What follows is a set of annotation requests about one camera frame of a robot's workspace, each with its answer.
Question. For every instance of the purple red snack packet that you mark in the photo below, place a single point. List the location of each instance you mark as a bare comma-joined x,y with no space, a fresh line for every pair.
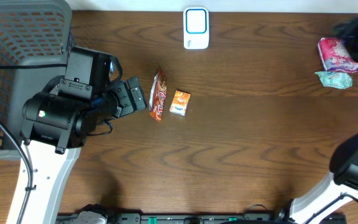
334,56

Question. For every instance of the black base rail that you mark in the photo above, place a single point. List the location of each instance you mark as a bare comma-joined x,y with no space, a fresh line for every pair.
98,214

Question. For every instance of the orange red chip bag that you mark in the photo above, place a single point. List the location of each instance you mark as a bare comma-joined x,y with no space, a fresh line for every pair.
158,95

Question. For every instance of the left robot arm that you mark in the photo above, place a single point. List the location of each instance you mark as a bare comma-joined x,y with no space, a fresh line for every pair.
54,130

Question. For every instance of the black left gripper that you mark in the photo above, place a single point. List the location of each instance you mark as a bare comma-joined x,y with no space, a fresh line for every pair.
128,98

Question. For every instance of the grey plastic mesh basket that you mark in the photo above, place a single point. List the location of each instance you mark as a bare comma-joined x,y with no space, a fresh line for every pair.
35,39

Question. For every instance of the small orange box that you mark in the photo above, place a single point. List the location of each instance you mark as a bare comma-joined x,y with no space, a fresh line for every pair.
180,103

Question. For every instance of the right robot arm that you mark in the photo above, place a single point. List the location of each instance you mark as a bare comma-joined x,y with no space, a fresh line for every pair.
340,186

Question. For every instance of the teal packet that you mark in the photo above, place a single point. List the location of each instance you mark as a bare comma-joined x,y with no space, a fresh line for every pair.
338,80

